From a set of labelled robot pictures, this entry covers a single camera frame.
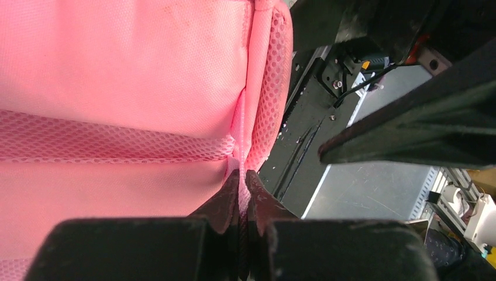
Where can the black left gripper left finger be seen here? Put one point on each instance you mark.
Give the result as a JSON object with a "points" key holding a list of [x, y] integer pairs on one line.
{"points": [[201, 246]]}

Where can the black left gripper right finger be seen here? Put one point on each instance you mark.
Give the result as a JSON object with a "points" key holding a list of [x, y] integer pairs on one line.
{"points": [[285, 247]]}

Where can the pink student backpack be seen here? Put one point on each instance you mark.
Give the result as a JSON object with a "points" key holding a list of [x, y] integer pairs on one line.
{"points": [[131, 108]]}

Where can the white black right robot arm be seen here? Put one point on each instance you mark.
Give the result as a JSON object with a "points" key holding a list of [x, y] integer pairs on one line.
{"points": [[426, 70]]}

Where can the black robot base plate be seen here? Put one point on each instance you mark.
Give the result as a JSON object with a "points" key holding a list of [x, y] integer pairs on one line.
{"points": [[306, 116]]}

